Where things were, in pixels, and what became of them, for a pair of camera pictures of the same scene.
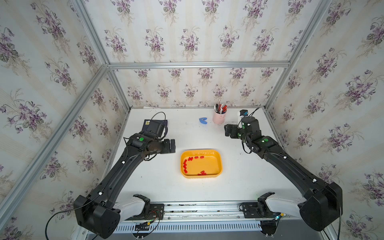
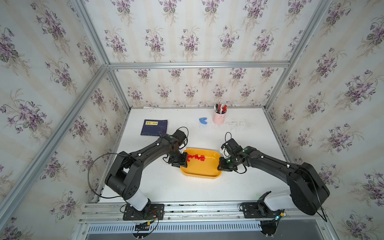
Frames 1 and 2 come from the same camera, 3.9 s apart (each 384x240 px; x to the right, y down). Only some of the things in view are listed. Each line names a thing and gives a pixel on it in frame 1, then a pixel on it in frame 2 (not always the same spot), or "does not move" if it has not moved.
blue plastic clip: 202,120 does not move
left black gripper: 167,146 -> 184,163
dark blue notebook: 152,125 does not move
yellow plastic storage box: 201,163 does not move
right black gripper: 227,129 -> 221,166
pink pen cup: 219,114 does not move
